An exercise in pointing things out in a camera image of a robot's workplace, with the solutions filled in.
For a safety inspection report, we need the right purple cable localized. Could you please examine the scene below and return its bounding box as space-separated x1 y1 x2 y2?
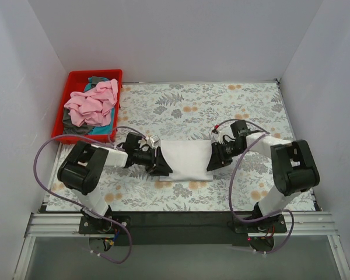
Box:
212 118 295 255

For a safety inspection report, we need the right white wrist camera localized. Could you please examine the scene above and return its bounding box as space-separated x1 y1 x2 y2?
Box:
210 124 225 144

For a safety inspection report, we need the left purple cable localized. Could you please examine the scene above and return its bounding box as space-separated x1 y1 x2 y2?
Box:
34 125 152 264

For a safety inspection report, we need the grey t shirt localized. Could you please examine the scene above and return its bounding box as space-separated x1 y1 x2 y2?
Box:
61 75 110 137

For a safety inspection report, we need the floral table mat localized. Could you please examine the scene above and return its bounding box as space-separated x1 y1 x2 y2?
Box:
46 81 321 213

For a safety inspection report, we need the white t shirt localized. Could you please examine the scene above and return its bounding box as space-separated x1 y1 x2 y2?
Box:
159 140 213 182

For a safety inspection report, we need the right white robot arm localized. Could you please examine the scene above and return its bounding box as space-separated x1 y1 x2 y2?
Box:
206 119 320 232

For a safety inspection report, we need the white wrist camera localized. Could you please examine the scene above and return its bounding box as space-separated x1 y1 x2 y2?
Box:
146 135 160 150
210 124 225 144

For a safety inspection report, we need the purple cable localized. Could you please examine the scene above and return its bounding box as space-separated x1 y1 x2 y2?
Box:
34 125 152 264
212 118 295 255

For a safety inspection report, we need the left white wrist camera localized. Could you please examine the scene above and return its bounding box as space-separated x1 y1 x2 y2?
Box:
146 135 160 150

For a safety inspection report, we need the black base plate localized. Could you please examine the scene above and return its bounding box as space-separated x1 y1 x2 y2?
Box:
79 211 289 247

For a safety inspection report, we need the aluminium rail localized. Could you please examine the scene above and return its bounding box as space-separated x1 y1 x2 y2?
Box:
26 211 339 237

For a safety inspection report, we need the teal t shirt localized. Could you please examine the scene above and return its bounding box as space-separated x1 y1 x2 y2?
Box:
84 76 116 135

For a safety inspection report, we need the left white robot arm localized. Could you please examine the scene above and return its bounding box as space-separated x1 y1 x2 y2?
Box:
57 132 173 233

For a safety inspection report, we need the pink t shirt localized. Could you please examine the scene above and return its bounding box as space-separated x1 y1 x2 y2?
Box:
64 79 118 127

